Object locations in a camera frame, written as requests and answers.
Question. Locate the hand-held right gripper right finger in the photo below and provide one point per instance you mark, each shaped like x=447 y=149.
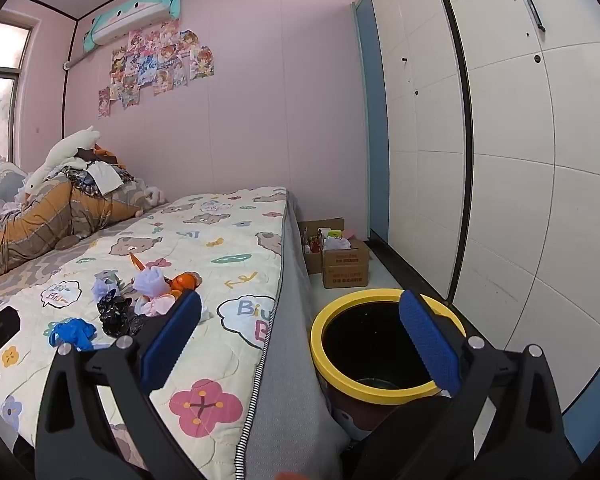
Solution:
x=427 y=345

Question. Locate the window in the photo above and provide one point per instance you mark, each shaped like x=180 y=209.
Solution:
x=0 y=90

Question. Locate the white wall pipe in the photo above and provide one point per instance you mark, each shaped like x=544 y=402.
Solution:
x=75 y=61

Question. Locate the pink white plush toy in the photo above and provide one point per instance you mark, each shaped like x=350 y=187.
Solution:
x=154 y=195

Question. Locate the lavender plastic bag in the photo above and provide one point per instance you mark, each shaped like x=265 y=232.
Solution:
x=105 y=287

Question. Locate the grey patterned pillow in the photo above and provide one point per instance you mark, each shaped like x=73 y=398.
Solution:
x=0 y=185

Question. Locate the air conditioner with teal cover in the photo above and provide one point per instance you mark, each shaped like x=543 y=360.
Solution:
x=130 y=15

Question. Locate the white tissue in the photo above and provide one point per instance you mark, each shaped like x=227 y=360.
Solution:
x=204 y=311

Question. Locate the white wardrobe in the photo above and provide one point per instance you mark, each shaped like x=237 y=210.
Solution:
x=510 y=160

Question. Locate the group of wall posters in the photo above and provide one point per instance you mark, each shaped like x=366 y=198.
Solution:
x=150 y=65

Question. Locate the red bottles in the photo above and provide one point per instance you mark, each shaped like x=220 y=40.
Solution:
x=312 y=245

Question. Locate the blue toy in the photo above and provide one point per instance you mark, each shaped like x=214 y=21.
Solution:
x=75 y=332

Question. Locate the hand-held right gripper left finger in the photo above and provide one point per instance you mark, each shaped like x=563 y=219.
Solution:
x=172 y=340

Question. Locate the white goose plush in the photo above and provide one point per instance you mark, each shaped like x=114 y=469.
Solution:
x=65 y=152

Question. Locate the open flap cardboard box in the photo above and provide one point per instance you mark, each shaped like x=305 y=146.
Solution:
x=312 y=262

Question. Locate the pink wrapper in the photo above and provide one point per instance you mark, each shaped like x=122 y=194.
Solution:
x=152 y=306

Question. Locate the cream bear printed blanket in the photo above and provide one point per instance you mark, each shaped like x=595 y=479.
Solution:
x=215 y=240

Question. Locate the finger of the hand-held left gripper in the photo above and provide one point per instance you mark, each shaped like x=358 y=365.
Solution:
x=2 y=325

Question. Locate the orange patchwork quilt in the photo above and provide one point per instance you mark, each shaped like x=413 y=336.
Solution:
x=45 y=215

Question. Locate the grey mattress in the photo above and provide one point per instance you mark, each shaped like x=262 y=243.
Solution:
x=285 y=400

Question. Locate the yellow rimmed trash bin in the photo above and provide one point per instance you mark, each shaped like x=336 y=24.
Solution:
x=330 y=320

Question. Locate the white cloth in box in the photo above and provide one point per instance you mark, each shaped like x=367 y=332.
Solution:
x=337 y=244

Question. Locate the white folded cloth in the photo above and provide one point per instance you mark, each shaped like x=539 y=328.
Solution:
x=104 y=177

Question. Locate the orange snack packet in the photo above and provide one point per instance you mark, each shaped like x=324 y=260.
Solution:
x=182 y=281

